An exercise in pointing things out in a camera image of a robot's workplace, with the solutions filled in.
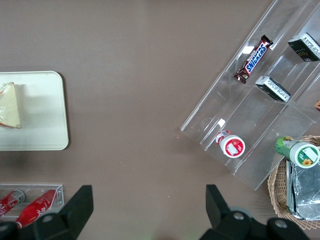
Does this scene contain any triangular sandwich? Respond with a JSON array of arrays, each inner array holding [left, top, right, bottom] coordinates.
[[0, 82, 22, 130]]

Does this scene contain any red cola bottle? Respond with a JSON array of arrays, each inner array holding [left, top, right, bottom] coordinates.
[[15, 189, 57, 229]]

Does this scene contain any clear acrylic bottle rack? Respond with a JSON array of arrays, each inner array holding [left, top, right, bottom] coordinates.
[[0, 183, 65, 218]]

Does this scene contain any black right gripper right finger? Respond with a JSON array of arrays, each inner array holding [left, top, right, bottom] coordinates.
[[199, 184, 311, 240]]

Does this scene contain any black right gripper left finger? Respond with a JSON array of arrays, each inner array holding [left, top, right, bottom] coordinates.
[[0, 184, 94, 240]]

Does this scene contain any light tan wicker basket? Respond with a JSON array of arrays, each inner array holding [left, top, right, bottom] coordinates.
[[267, 135, 320, 230]]

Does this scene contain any silver foil packet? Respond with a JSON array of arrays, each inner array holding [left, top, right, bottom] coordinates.
[[285, 159, 320, 222]]

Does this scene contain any red cap yogurt bottle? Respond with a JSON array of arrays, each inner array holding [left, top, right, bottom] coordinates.
[[215, 129, 246, 159]]

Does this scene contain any small black carton box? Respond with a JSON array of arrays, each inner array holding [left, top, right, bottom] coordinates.
[[255, 75, 292, 103], [287, 32, 320, 63]]

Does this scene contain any white rectangular tray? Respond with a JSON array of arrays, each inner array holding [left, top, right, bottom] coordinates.
[[0, 70, 70, 152]]

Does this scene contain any green cap drink bottle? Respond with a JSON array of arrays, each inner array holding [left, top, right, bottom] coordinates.
[[274, 136, 320, 169]]

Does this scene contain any snickers chocolate bar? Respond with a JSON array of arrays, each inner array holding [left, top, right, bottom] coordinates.
[[233, 34, 274, 85]]

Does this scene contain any clear acrylic stepped display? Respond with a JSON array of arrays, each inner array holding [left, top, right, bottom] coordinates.
[[179, 0, 320, 191]]

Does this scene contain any red cola can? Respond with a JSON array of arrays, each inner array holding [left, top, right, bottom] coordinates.
[[0, 189, 26, 218]]

